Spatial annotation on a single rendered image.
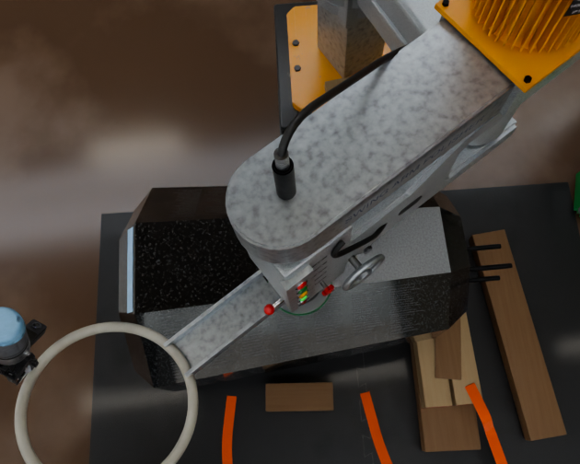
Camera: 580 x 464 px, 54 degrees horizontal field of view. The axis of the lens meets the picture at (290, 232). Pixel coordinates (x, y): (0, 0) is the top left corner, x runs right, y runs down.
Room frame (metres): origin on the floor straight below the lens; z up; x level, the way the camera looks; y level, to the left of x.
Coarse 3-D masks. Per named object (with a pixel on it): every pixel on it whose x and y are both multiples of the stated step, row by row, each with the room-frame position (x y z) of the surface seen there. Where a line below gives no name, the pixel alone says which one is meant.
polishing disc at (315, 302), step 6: (276, 294) 0.41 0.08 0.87; (318, 294) 0.39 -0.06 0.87; (312, 300) 0.37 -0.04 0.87; (318, 300) 0.37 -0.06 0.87; (324, 300) 0.36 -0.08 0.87; (282, 306) 0.37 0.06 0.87; (306, 306) 0.35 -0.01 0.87; (312, 306) 0.35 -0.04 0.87; (318, 306) 0.35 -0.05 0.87; (294, 312) 0.34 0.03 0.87; (300, 312) 0.34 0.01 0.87; (306, 312) 0.33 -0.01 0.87
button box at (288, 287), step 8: (304, 272) 0.31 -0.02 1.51; (312, 272) 0.31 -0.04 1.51; (288, 280) 0.30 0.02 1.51; (296, 280) 0.30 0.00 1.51; (304, 280) 0.30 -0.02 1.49; (312, 280) 0.31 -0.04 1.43; (288, 288) 0.28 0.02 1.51; (312, 288) 0.31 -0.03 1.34; (288, 296) 0.28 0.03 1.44; (296, 296) 0.29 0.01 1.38; (312, 296) 0.31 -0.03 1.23; (288, 304) 0.28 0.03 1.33; (296, 304) 0.28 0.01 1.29
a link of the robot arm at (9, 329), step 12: (0, 312) 0.33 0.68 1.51; (12, 312) 0.33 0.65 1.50; (0, 324) 0.30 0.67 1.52; (12, 324) 0.30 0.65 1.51; (24, 324) 0.30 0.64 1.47; (0, 336) 0.27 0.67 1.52; (12, 336) 0.27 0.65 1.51; (24, 336) 0.28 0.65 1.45; (0, 348) 0.25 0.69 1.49; (12, 348) 0.25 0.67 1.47; (24, 348) 0.26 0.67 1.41
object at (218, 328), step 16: (256, 272) 0.44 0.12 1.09; (240, 288) 0.40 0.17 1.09; (256, 288) 0.40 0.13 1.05; (272, 288) 0.39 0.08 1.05; (224, 304) 0.36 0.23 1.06; (240, 304) 0.36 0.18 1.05; (256, 304) 0.35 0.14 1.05; (208, 320) 0.32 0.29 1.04; (224, 320) 0.32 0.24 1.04; (240, 320) 0.31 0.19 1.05; (256, 320) 0.29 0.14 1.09; (176, 336) 0.29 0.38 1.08; (192, 336) 0.28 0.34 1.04; (208, 336) 0.28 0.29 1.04; (224, 336) 0.27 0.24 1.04; (240, 336) 0.26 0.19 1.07; (192, 352) 0.24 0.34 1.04; (208, 352) 0.23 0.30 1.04; (192, 368) 0.19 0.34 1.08
